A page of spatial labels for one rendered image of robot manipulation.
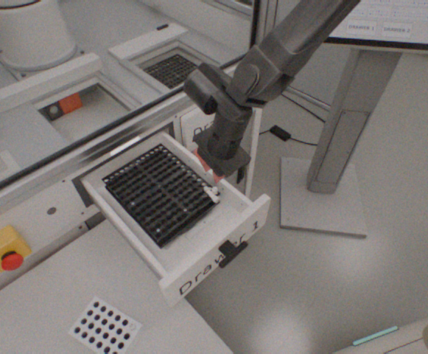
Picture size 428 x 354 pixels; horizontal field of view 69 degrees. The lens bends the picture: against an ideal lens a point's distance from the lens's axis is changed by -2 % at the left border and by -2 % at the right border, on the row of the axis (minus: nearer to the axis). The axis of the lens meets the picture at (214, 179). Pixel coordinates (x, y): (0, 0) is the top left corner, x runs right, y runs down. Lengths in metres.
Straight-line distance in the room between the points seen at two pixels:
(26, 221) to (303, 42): 0.65
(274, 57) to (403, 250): 1.56
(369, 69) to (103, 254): 1.14
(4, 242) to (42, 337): 0.22
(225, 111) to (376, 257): 1.44
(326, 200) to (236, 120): 1.42
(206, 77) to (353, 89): 0.97
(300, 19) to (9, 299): 0.80
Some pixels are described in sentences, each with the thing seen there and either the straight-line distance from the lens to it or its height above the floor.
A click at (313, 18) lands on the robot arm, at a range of 0.48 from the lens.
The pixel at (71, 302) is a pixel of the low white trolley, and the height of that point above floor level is 0.76.
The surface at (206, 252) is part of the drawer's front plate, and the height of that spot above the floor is 0.93.
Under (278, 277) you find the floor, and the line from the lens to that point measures 1.62.
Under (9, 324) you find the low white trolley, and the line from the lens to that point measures 0.86.
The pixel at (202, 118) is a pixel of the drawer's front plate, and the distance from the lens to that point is 0.90.
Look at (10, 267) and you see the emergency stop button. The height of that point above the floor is 0.88.
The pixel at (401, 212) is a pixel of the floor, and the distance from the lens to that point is 2.05.
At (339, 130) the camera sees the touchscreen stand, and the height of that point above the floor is 0.51.
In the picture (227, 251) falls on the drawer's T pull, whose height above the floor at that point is 0.91.
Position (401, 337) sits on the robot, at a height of 0.28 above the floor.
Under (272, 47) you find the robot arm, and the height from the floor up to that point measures 1.25.
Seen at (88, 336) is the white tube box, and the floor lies 0.80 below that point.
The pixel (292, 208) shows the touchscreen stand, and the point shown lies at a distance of 1.79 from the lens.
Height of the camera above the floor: 1.47
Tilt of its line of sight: 51 degrees down
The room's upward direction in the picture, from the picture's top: straight up
